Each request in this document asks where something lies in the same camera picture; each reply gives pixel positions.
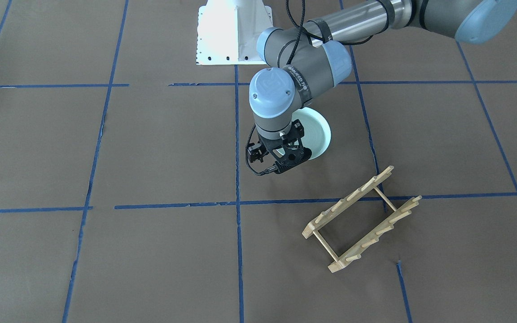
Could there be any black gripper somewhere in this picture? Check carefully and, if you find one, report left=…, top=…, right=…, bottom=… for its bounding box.
left=257, top=119, right=311, bottom=174

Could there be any light green plate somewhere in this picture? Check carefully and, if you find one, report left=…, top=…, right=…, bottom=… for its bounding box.
left=293, top=107, right=332, bottom=160

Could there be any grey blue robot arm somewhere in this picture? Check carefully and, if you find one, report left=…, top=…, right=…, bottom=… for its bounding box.
left=245, top=0, right=517, bottom=176

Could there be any wooden dish rack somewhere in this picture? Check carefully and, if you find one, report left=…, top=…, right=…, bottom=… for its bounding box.
left=302, top=166, right=422, bottom=273

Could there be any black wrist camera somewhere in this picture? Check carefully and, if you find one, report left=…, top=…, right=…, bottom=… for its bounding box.
left=246, top=142, right=268, bottom=163

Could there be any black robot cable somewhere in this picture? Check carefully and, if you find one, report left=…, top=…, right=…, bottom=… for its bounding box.
left=285, top=0, right=374, bottom=65

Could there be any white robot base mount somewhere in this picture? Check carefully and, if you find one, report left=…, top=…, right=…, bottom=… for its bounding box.
left=196, top=0, right=273, bottom=65

